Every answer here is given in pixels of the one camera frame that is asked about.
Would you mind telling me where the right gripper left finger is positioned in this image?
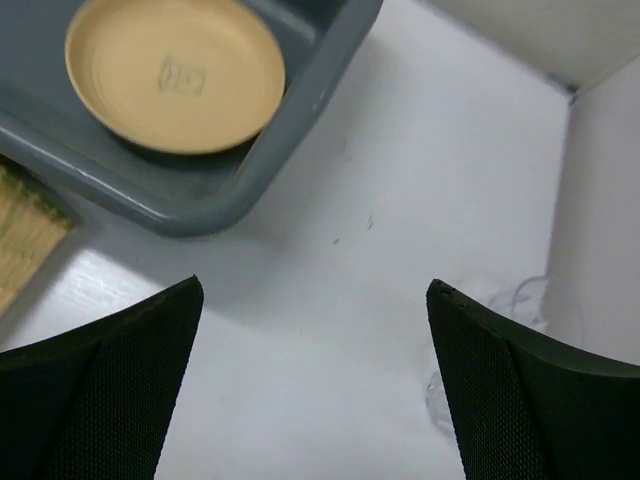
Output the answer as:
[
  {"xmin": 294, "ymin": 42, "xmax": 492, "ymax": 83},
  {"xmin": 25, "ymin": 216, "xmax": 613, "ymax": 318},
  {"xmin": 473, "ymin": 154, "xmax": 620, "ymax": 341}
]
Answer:
[{"xmin": 1, "ymin": 277, "xmax": 204, "ymax": 479}]

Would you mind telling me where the tan plate with square print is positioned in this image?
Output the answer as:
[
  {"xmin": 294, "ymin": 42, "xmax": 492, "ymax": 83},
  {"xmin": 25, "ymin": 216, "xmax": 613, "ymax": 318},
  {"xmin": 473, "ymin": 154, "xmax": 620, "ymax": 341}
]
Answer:
[{"xmin": 64, "ymin": 1, "xmax": 286, "ymax": 155}]

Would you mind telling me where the grey plastic bin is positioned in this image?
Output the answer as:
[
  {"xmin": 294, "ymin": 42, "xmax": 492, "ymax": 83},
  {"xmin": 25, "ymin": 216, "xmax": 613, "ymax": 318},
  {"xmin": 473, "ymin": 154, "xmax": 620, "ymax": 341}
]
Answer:
[{"xmin": 1, "ymin": 1, "xmax": 381, "ymax": 237}]

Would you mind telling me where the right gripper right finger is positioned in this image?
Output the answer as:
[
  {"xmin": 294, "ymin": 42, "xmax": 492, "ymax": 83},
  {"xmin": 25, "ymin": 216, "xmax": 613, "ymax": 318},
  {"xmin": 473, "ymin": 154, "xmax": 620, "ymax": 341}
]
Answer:
[{"xmin": 426, "ymin": 280, "xmax": 639, "ymax": 479}]

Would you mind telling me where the woven bamboo tray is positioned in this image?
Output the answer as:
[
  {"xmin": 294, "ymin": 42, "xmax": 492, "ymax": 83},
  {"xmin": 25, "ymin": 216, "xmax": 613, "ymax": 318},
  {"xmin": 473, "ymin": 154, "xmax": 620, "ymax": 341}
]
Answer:
[{"xmin": 1, "ymin": 157, "xmax": 75, "ymax": 311}]

